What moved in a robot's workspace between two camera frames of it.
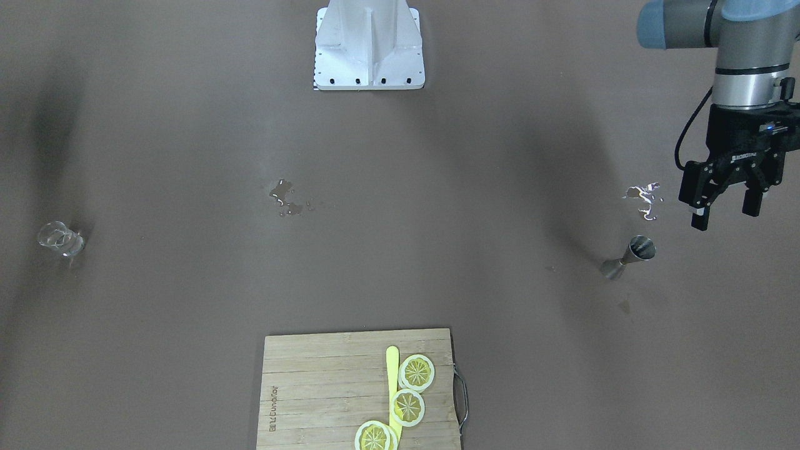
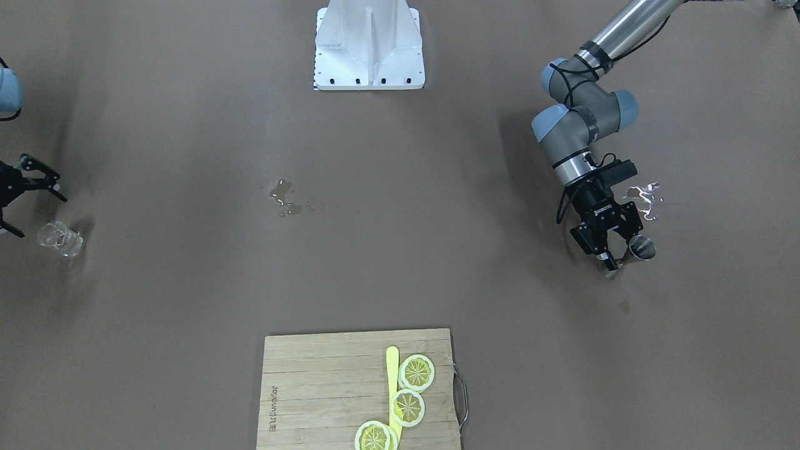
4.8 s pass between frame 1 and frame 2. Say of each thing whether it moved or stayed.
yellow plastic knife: stayed
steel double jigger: stayed
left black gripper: moved
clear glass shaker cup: stayed
